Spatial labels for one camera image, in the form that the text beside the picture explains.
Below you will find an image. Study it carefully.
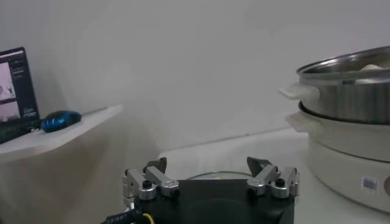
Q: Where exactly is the white side table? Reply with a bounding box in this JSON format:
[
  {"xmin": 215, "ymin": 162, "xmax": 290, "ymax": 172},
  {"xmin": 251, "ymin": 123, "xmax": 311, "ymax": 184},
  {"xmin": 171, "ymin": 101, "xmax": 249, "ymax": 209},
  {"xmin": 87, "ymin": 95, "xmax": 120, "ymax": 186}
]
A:
[{"xmin": 0, "ymin": 104, "xmax": 124, "ymax": 224}]

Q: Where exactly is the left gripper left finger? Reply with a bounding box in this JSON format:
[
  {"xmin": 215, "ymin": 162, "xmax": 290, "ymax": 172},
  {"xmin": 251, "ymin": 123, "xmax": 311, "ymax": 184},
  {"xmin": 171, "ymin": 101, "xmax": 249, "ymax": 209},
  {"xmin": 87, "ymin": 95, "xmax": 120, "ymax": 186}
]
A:
[{"xmin": 123, "ymin": 156, "xmax": 180, "ymax": 201}]

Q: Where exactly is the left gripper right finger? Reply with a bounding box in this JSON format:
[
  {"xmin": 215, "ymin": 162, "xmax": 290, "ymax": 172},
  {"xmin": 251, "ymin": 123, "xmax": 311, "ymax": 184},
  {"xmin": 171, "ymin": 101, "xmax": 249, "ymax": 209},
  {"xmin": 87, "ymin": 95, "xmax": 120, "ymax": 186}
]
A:
[{"xmin": 246, "ymin": 156, "xmax": 301, "ymax": 200}]

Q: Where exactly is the blue computer mouse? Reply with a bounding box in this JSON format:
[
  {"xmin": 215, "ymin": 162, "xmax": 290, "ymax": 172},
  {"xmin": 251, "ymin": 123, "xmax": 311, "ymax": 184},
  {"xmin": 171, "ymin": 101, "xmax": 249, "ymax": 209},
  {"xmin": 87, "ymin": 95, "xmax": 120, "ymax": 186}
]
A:
[{"xmin": 40, "ymin": 110, "xmax": 82, "ymax": 133}]

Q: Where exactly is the white steamed baozi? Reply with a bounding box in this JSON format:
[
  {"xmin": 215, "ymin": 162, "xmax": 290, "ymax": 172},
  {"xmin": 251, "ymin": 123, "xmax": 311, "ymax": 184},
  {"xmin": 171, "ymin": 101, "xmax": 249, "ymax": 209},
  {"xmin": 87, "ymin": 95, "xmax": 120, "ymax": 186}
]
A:
[{"xmin": 360, "ymin": 63, "xmax": 382, "ymax": 72}]

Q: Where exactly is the stainless steel steamer basket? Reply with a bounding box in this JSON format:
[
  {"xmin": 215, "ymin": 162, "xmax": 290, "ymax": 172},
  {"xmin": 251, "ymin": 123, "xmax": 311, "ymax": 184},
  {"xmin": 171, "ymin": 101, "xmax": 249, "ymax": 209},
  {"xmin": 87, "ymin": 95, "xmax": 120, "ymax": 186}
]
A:
[{"xmin": 278, "ymin": 45, "xmax": 390, "ymax": 125}]

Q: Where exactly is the white electric cooking pot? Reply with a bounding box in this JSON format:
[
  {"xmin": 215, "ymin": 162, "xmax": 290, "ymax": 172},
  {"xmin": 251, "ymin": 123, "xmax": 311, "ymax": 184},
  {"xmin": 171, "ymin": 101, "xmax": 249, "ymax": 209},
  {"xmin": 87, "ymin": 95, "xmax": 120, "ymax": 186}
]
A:
[{"xmin": 285, "ymin": 102, "xmax": 390, "ymax": 214}]

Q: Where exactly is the round glass pot lid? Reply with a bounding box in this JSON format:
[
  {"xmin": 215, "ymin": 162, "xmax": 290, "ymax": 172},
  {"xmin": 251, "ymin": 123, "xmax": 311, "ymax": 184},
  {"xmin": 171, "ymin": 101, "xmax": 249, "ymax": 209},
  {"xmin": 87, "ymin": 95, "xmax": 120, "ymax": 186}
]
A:
[{"xmin": 185, "ymin": 170, "xmax": 254, "ymax": 181}]

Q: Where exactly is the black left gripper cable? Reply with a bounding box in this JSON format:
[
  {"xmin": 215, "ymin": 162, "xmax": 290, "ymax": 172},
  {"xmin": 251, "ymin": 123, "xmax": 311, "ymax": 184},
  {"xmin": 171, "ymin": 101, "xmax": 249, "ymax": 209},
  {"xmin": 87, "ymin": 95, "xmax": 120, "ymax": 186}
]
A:
[{"xmin": 102, "ymin": 209, "xmax": 155, "ymax": 224}]

